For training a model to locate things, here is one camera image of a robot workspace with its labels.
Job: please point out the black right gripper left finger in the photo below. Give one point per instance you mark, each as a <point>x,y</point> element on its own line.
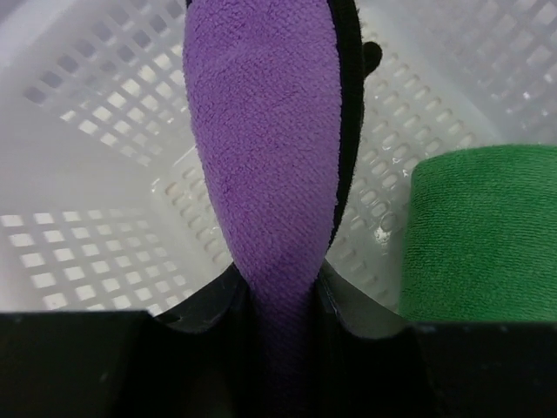
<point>191,361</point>

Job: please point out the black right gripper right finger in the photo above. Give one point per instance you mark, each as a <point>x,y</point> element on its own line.
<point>373,363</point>

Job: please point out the green microfiber towel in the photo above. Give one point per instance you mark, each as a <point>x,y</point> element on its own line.
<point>480,239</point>

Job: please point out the black and purple towel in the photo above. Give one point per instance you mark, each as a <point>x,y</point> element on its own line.
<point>275,91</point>

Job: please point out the white plastic basket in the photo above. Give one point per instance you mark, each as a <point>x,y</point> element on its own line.
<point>103,201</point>

